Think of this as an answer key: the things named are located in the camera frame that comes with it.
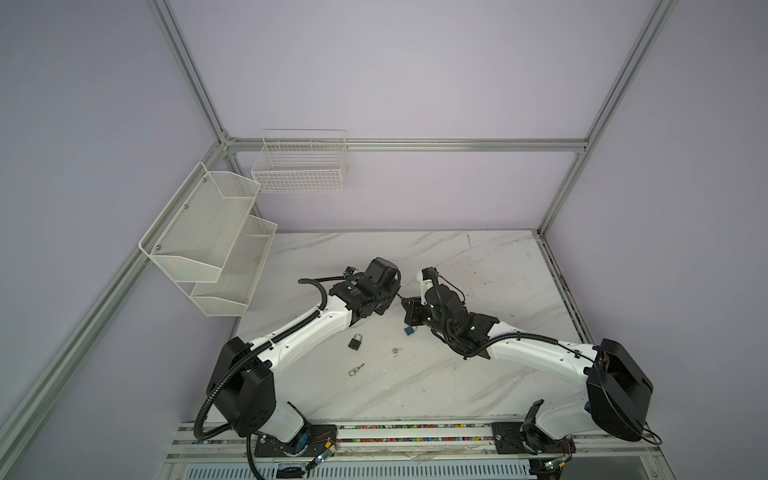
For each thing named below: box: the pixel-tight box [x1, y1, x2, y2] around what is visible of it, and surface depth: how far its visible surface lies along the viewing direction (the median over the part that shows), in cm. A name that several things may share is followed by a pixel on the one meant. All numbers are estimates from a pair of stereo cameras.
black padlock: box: [348, 333, 362, 351], surface depth 92 cm
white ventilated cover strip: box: [181, 461, 533, 480], surface depth 72 cm
